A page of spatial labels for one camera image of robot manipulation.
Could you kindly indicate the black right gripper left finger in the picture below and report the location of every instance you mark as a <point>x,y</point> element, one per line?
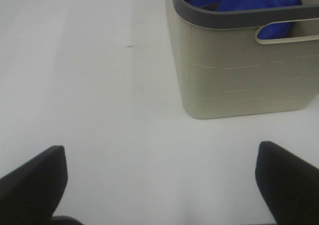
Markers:
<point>30,194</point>

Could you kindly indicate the crumpled blue towel in basket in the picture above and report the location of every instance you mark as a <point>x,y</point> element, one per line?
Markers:
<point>232,5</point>

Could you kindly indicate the beige plastic basket grey rim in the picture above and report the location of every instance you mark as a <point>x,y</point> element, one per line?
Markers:
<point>245,62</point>

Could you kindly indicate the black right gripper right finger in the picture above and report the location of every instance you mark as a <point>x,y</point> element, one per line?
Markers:
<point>288,184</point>

